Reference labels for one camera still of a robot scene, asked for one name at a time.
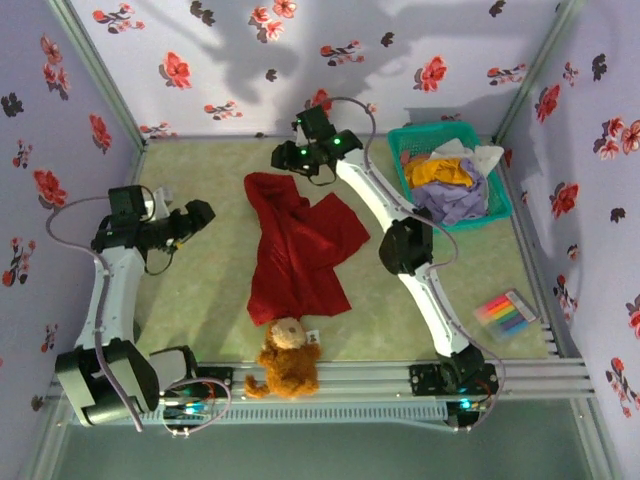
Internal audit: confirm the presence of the aluminium frame leg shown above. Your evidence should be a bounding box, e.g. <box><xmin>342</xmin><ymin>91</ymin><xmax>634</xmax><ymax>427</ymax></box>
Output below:
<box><xmin>569</xmin><ymin>397</ymin><xmax>624</xmax><ymax>480</ymax></box>
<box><xmin>17</xmin><ymin>397</ymin><xmax>74</xmax><ymax>480</ymax></box>

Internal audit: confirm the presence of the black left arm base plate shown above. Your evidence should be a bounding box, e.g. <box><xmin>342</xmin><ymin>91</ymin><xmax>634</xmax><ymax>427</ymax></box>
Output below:
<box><xmin>194</xmin><ymin>366</ymin><xmax>235</xmax><ymax>399</ymax></box>

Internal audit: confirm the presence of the brown plush monkey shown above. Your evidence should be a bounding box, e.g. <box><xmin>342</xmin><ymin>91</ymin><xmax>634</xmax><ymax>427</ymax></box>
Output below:
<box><xmin>243</xmin><ymin>316</ymin><xmax>324</xmax><ymax>400</ymax></box>

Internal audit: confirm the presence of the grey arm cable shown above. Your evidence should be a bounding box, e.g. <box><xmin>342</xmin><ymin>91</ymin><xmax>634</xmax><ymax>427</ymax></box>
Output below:
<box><xmin>314</xmin><ymin>95</ymin><xmax>507</xmax><ymax>432</ymax></box>
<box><xmin>45</xmin><ymin>196</ymin><xmax>234</xmax><ymax>437</ymax></box>

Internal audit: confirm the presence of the purple t-shirt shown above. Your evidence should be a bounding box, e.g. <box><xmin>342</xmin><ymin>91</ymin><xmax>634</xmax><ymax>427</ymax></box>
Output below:
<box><xmin>410</xmin><ymin>157</ymin><xmax>494</xmax><ymax>227</ymax></box>

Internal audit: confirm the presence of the green table mat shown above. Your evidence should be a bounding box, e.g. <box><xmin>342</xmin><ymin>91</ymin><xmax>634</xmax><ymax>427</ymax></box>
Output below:
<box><xmin>88</xmin><ymin>137</ymin><xmax>551</xmax><ymax>362</ymax></box>

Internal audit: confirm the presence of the white slotted cable duct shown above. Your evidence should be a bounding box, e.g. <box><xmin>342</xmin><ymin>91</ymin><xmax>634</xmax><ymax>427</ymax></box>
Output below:
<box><xmin>67</xmin><ymin>402</ymin><xmax>449</xmax><ymax>426</ymax></box>

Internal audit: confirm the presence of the grey left arm cable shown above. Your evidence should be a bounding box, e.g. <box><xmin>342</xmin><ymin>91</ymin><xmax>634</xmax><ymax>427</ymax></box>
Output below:
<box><xmin>45</xmin><ymin>196</ymin><xmax>234</xmax><ymax>437</ymax></box>

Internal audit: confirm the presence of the red t-shirt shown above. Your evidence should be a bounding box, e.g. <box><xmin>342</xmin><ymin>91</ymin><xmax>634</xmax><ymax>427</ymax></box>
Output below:
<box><xmin>243</xmin><ymin>171</ymin><xmax>372</xmax><ymax>328</ymax></box>

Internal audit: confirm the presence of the yellow t-shirt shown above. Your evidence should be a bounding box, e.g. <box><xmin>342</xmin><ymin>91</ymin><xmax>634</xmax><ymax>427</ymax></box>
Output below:
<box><xmin>403</xmin><ymin>157</ymin><xmax>474</xmax><ymax>191</ymax></box>

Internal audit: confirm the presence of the grey right arm cable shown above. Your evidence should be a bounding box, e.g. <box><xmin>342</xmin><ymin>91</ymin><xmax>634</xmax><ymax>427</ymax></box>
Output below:
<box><xmin>314</xmin><ymin>95</ymin><xmax>507</xmax><ymax>432</ymax></box>

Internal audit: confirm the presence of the aluminium corner post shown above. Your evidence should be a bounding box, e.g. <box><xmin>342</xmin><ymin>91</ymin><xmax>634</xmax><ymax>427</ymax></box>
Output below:
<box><xmin>47</xmin><ymin>0</ymin><xmax>149</xmax><ymax>147</ymax></box>
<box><xmin>492</xmin><ymin>0</ymin><xmax>587</xmax><ymax>146</ymax></box>

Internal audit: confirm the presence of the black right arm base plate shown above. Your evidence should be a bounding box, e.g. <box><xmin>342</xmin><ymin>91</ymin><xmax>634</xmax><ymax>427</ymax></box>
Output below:
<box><xmin>408</xmin><ymin>363</ymin><xmax>500</xmax><ymax>396</ymax></box>

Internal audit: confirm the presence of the ribbed aluminium frame beam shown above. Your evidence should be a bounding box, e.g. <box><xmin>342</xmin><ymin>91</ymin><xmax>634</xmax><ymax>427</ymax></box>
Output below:
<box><xmin>47</xmin><ymin>358</ymin><xmax>599</xmax><ymax>401</ymax></box>

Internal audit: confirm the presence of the white t-shirt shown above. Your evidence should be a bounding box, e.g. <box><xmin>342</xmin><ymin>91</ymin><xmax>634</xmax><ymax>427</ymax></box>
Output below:
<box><xmin>430</xmin><ymin>137</ymin><xmax>506</xmax><ymax>175</ymax></box>

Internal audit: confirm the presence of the pack of coloured markers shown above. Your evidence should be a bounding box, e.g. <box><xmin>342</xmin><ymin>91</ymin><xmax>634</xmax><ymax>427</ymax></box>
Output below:
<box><xmin>473</xmin><ymin>287</ymin><xmax>540</xmax><ymax>344</ymax></box>

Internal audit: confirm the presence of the teal plastic basket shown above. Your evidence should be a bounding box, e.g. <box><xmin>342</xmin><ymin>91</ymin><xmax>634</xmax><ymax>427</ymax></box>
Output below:
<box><xmin>387</xmin><ymin>121</ymin><xmax>514</xmax><ymax>233</ymax></box>

